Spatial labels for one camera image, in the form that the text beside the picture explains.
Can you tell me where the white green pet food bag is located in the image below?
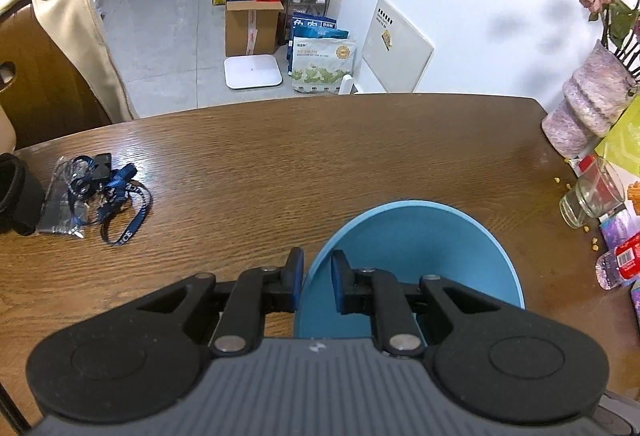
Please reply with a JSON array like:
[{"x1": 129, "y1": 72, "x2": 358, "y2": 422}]
[{"x1": 291, "y1": 36, "x2": 359, "y2": 94}]

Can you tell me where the black cup sleeve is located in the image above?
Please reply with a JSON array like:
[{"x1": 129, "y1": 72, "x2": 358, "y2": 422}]
[{"x1": 0, "y1": 152, "x2": 46, "y2": 237}]

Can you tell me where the white panel board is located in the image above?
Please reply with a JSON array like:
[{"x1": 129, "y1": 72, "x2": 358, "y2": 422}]
[{"x1": 361, "y1": 0, "x2": 435, "y2": 93}]

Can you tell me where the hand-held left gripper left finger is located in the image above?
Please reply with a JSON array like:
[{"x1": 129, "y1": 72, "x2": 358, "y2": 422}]
[{"x1": 135, "y1": 247, "x2": 306, "y2": 359}]

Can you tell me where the blue lanyard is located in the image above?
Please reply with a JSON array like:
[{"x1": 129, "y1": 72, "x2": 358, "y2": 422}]
[{"x1": 70, "y1": 155, "x2": 153, "y2": 247}]

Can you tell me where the clear plastic badge pouch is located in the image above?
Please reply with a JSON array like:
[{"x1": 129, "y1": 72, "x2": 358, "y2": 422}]
[{"x1": 36, "y1": 156, "x2": 113, "y2": 239}]

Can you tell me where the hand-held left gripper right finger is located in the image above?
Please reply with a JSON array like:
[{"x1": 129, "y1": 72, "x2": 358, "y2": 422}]
[{"x1": 330, "y1": 250, "x2": 493, "y2": 359}]

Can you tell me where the green box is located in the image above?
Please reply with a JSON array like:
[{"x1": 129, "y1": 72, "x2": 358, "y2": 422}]
[{"x1": 594, "y1": 96, "x2": 640, "y2": 179}]

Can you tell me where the blue bowl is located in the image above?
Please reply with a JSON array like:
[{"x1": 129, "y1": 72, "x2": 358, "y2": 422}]
[{"x1": 293, "y1": 200, "x2": 526, "y2": 339}]

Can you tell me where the cardboard box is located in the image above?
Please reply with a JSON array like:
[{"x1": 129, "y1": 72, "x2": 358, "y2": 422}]
[{"x1": 224, "y1": 0, "x2": 286, "y2": 58}]

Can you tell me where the wooden chair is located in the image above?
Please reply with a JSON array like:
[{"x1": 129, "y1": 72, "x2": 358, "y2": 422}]
[{"x1": 0, "y1": 0, "x2": 113, "y2": 151}]

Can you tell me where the beige jacket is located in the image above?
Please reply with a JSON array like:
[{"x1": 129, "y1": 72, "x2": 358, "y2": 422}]
[{"x1": 0, "y1": 0, "x2": 136, "y2": 121}]

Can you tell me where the clear drinking glass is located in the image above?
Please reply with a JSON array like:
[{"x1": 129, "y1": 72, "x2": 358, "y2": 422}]
[{"x1": 559, "y1": 158, "x2": 627, "y2": 230}]

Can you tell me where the red label plastic bottle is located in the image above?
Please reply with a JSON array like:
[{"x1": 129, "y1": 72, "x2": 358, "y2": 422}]
[{"x1": 595, "y1": 231, "x2": 640, "y2": 291}]

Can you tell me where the blue pet food bag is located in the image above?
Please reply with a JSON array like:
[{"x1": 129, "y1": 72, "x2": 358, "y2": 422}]
[{"x1": 289, "y1": 10, "x2": 351, "y2": 62}]

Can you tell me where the white bathroom scale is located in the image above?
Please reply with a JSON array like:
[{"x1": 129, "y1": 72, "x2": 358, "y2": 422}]
[{"x1": 223, "y1": 54, "x2": 285, "y2": 90}]

